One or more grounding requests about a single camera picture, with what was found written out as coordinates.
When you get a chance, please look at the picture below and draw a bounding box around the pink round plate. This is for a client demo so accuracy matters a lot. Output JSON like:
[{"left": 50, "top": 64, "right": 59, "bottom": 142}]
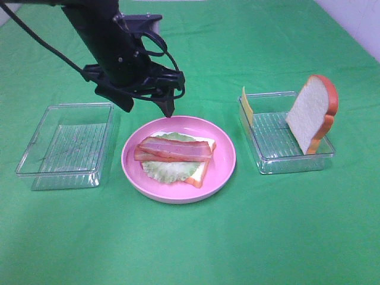
[{"left": 121, "top": 116, "right": 236, "bottom": 204}]

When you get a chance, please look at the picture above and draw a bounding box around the right clear plastic tray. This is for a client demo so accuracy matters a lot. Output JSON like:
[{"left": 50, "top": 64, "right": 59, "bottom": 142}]
[{"left": 238, "top": 91, "right": 335, "bottom": 175}]

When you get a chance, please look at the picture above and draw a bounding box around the bread slice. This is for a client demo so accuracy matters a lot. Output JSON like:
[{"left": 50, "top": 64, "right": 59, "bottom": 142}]
[
  {"left": 151, "top": 131, "right": 216, "bottom": 188},
  {"left": 286, "top": 75, "right": 338, "bottom": 155}
]

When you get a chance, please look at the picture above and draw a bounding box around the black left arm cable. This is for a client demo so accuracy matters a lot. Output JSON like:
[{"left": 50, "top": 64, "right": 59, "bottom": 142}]
[{"left": 0, "top": 2, "right": 185, "bottom": 100}]

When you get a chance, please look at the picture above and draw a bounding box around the bacon strip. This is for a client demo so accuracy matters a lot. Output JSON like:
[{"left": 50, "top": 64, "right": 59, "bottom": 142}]
[
  {"left": 137, "top": 137, "right": 216, "bottom": 157},
  {"left": 134, "top": 147, "right": 212, "bottom": 162}
]

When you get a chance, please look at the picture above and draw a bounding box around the green lettuce leaf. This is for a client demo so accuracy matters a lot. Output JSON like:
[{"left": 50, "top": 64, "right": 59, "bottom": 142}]
[{"left": 141, "top": 132, "right": 200, "bottom": 184}]

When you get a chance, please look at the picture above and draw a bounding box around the left clear plastic tray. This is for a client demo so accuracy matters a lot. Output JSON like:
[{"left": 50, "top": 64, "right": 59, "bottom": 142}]
[{"left": 15, "top": 103, "right": 115, "bottom": 191}]

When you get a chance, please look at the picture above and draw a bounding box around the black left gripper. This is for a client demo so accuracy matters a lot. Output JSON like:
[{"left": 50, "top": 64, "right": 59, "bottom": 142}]
[{"left": 83, "top": 62, "right": 185, "bottom": 117}]

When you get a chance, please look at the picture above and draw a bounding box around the clear plastic tray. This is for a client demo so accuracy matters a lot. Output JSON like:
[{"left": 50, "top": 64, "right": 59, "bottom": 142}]
[
  {"left": 15, "top": 103, "right": 115, "bottom": 191},
  {"left": 238, "top": 91, "right": 335, "bottom": 175}
]

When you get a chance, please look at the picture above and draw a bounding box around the yellow cheese slice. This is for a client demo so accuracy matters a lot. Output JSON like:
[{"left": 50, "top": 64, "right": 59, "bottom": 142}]
[{"left": 242, "top": 86, "right": 254, "bottom": 126}]

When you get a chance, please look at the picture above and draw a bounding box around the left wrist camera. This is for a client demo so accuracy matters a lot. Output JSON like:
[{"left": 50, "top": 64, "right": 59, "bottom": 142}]
[{"left": 121, "top": 13, "right": 163, "bottom": 35}]

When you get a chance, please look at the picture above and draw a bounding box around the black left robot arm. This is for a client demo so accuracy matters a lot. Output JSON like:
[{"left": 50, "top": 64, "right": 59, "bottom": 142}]
[{"left": 1, "top": 1, "right": 185, "bottom": 118}]

